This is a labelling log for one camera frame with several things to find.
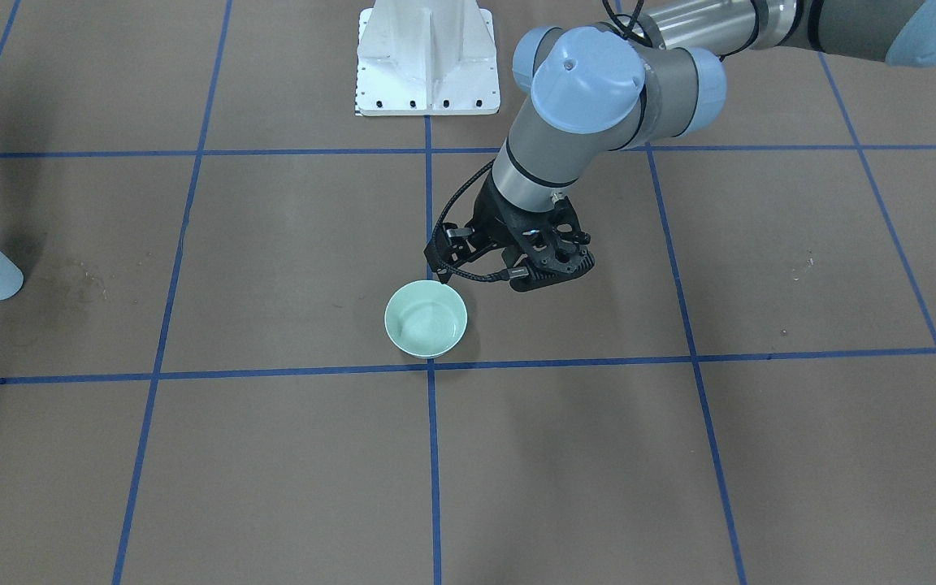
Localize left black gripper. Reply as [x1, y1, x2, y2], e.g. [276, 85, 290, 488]
[424, 175, 583, 284]

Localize mint green ceramic bowl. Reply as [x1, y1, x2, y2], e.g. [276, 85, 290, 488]
[383, 280, 468, 359]

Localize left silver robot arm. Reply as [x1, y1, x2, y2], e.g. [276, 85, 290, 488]
[424, 1, 936, 293]

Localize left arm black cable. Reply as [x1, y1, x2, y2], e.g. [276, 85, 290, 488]
[431, 0, 648, 284]

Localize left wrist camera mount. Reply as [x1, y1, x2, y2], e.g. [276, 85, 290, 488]
[505, 200, 596, 293]

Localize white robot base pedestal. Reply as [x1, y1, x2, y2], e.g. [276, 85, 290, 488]
[354, 1, 501, 116]

